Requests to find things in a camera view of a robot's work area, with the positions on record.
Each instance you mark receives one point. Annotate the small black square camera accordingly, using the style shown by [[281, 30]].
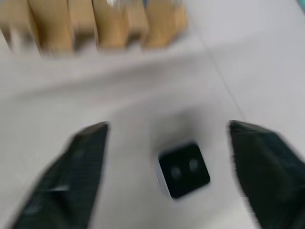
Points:
[[184, 170]]

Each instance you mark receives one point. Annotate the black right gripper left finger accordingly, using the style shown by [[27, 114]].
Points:
[[64, 181]]

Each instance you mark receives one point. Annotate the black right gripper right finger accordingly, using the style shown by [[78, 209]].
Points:
[[267, 171]]

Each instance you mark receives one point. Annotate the brown cardboard divider tray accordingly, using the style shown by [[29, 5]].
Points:
[[100, 23]]

